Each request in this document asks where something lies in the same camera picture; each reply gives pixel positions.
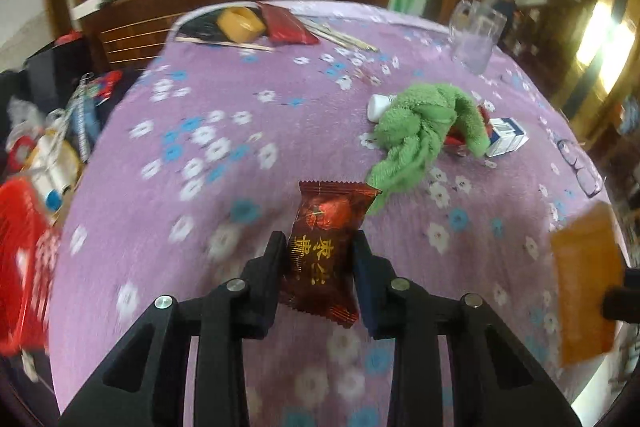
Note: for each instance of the red plastic basket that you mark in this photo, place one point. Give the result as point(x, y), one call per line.
point(25, 267)

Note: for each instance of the red printed packet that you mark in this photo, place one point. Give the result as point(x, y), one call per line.
point(105, 87)

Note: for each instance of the blue cloth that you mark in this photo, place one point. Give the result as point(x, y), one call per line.
point(82, 127)

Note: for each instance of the orange packet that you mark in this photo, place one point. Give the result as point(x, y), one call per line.
point(585, 282)

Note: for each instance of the white thread spool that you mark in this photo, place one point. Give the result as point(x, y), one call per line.
point(52, 157)

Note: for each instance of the black paper bag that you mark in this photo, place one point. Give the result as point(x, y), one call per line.
point(55, 72)

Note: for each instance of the eyeglasses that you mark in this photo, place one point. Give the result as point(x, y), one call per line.
point(590, 182)

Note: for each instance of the wooden cabinet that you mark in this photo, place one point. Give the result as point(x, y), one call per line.
point(150, 7)

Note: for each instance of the dark red candy packet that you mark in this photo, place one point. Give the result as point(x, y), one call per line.
point(320, 227)

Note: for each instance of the red foil wrapper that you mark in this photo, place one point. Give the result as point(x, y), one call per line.
point(454, 140)

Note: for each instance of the purple floral tablecloth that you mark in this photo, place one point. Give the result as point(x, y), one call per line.
point(200, 207)

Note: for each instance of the golden pillar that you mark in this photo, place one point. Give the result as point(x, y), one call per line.
point(595, 42)

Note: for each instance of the white flat box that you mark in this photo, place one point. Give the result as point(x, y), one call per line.
point(87, 7)

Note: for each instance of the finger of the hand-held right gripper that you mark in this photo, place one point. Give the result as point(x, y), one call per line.
point(622, 302)

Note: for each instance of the yellow tape roll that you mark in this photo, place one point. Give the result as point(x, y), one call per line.
point(235, 32)

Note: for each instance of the pale wooden sticks bundle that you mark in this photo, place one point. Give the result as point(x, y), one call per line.
point(340, 36)

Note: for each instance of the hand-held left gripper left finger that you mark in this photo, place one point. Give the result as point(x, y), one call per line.
point(270, 267)

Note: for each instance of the clear plastic bag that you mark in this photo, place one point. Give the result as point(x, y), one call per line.
point(25, 119)

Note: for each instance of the green towel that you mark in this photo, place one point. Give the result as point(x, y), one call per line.
point(415, 122)

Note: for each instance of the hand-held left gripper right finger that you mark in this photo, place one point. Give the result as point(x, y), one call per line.
point(370, 297)

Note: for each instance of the white blue medicine box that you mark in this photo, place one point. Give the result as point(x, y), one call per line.
point(507, 137)

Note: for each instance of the dark red flat packet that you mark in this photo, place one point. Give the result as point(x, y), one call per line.
point(285, 24)

